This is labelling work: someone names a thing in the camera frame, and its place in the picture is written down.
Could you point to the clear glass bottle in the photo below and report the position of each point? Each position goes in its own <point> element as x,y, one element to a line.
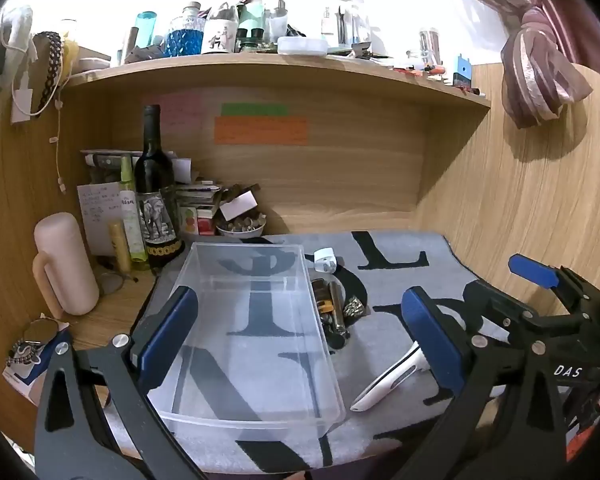
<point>350,22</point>

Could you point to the clear plastic container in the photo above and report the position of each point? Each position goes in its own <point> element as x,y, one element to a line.
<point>260,360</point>

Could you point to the orange jacket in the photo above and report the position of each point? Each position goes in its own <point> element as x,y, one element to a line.
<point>597,412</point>

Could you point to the green sticky note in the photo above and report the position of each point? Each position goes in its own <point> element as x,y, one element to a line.
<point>254,109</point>

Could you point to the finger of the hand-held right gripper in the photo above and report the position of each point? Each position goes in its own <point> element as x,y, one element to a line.
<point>500,305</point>
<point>532,270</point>

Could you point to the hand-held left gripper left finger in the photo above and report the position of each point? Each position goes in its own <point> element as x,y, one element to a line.
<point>170,332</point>

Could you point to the clear drinking glass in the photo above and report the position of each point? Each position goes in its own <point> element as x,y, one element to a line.
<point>429,42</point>

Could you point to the white handheld device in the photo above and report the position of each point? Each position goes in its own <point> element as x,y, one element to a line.
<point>385,385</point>

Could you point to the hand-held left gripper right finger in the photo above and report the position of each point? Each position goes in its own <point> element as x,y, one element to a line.
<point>430,340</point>

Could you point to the silver metal flashlight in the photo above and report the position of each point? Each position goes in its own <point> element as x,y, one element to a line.
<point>337,307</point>

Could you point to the white label tall bottle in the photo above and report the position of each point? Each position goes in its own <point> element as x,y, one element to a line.
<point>221,30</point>

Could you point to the blue and white box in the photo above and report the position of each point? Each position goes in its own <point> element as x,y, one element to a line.
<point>35,375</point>

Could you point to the black pen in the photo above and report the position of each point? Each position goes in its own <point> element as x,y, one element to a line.
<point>111,262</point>

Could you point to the teal tumbler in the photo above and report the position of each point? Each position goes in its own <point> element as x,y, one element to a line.
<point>146,30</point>

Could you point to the pink sticky note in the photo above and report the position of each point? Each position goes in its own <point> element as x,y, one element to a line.
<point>180,112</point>

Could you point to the white bowl of beads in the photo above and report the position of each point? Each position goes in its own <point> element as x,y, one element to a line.
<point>240,230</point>

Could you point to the green spray bottle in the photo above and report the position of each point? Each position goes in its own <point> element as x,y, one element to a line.
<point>131,220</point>

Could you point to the round mirror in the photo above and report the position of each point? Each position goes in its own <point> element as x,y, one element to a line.
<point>41,331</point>

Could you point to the pink curtain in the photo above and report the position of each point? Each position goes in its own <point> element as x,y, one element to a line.
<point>540,60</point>

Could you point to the blue faceted glass bottle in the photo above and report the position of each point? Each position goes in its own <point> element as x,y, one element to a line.
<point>185,37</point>

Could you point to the white card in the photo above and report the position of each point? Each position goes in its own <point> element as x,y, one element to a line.
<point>238,206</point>

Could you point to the elephant label wine bottle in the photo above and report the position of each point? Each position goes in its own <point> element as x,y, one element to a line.
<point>154,195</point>

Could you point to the rolled printed paper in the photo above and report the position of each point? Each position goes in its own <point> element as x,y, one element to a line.
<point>110,159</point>

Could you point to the handwritten note paper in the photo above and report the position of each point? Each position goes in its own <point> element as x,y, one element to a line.
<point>97,215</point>

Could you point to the stack of small cards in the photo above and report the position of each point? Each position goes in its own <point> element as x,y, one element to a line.
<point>197,195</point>

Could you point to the small red box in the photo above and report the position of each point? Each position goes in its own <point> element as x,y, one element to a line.
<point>206,222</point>

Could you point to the white flat case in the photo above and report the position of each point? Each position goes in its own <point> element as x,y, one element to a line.
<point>301,46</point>

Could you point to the orange sticky note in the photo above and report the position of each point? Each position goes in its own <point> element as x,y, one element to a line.
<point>260,131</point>

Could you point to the fruit print small box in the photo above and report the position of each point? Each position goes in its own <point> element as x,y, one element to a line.
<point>189,220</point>

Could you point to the wooden shelf board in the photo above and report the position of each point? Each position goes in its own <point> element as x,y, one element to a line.
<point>280,67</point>

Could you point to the small blue white box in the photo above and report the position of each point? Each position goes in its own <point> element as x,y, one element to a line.
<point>462,70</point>

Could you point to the small beige bottle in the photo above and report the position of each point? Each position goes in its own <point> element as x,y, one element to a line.
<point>120,245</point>

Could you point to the grey lettered mat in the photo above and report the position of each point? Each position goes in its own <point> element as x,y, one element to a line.
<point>395,300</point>

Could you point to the thin frame eyeglasses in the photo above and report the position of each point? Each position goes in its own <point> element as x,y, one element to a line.
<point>112,282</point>

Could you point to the white charger plug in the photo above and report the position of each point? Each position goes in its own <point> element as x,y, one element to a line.
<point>325,260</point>

